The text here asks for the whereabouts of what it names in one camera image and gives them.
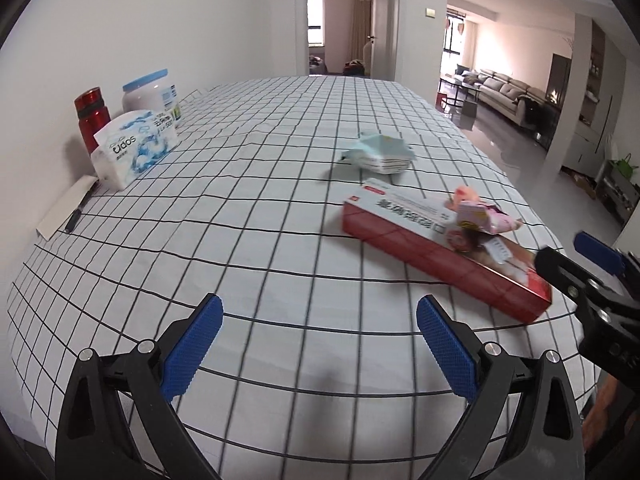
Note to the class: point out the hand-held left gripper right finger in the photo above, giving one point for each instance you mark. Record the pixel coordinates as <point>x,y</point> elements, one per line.
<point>447,347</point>

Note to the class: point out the black pen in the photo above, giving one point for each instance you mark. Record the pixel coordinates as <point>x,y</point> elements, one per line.
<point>77,212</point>

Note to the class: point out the green handbag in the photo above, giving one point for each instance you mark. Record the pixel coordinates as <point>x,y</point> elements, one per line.
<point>622,167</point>

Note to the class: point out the white tub with blue lid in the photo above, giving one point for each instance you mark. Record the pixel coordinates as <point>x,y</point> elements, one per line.
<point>150,95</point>

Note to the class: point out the red cardboard box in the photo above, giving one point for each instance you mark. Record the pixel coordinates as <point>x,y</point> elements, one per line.
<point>425,255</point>

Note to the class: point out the shoe rack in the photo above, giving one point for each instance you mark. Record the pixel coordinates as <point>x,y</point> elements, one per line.
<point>615,195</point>

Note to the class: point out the person's right hand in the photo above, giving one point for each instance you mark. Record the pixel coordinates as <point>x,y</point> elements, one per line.
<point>602,402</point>

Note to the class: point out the pink snack wrapper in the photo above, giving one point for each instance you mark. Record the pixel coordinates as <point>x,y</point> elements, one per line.
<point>480,215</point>

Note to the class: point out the black clothing on chair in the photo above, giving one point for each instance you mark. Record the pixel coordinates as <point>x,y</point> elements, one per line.
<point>537,112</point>

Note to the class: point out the beige sofa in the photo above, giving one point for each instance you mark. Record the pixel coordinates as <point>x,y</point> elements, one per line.
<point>500,92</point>

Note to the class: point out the open wall shelf niche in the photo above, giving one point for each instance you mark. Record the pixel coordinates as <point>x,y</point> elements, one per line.
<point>594,75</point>

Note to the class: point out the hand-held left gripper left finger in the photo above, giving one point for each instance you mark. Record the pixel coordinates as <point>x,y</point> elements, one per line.
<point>192,345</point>

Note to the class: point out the small red stool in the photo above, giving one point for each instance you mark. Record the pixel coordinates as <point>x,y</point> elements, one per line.
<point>441,100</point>

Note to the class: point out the white bedroom door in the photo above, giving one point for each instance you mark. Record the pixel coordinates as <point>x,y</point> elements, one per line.
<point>382,20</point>

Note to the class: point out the pale blue wrapper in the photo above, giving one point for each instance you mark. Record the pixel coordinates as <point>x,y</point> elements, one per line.
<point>382,152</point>

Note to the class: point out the shoes on floor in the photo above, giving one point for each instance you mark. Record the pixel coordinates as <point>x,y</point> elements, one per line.
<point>582,185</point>

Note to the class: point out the beige bedroom curtain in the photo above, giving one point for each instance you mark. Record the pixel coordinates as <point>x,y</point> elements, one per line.
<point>360,20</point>

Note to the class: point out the bedroom window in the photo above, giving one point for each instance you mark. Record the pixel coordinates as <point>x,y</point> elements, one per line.
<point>315,25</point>

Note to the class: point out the white blue tissue pack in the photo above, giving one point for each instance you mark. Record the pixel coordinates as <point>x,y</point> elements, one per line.
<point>132,147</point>

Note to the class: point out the white paper sheet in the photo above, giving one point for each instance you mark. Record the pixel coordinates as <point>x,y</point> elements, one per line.
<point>60,210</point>

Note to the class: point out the white paper bag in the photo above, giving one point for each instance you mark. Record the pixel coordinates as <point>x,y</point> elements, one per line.
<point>606,155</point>

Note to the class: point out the grey box on floor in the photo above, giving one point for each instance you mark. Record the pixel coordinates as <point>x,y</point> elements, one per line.
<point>470,109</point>

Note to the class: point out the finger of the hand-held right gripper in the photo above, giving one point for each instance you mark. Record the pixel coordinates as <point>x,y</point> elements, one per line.
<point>597,252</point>
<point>560,270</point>

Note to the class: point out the balcony window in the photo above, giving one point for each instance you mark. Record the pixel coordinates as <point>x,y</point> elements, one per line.
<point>457,37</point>

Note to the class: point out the white checkered tablecloth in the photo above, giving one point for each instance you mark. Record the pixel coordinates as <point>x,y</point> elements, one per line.
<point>250,210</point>

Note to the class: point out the red thermos bottle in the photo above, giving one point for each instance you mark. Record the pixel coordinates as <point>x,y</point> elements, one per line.
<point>92,120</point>

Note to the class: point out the dark tall cabinet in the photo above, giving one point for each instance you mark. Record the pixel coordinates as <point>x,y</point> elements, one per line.
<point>559,77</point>

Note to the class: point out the dark coffee table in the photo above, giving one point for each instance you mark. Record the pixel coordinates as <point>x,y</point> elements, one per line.
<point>457,87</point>

